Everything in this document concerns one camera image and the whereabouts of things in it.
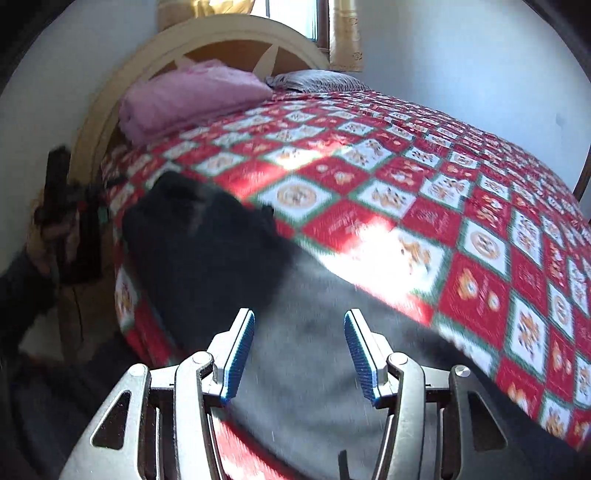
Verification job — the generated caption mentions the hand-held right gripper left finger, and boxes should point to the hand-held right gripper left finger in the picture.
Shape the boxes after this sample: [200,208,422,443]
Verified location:
[59,308,256,480]

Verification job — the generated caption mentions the red checked printed bedspread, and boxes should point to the red checked printed bedspread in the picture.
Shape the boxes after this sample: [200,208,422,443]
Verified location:
[99,90,591,480]

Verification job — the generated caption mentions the cream wooden headboard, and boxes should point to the cream wooden headboard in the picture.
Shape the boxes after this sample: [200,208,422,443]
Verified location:
[71,15,329,185]

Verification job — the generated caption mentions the folded pink blanket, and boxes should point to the folded pink blanket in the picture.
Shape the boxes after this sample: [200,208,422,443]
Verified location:
[119,62,274,146]

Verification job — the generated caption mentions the black pants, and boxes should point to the black pants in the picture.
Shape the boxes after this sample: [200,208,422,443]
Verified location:
[121,171,591,480]

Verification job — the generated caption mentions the grey striped pillow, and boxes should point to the grey striped pillow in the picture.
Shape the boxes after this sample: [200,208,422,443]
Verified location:
[265,70,372,93]

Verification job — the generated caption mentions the gold patterned curtain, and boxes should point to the gold patterned curtain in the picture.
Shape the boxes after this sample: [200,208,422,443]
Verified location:
[157,0,257,29]
[329,0,365,72]

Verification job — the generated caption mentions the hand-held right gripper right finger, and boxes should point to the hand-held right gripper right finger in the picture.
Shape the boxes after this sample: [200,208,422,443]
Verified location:
[344,308,529,480]

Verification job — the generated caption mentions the person's left hand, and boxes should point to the person's left hand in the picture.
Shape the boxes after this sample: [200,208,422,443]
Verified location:
[25,203,81,278]

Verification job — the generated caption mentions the window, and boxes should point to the window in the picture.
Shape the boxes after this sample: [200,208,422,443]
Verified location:
[265,0,331,49]

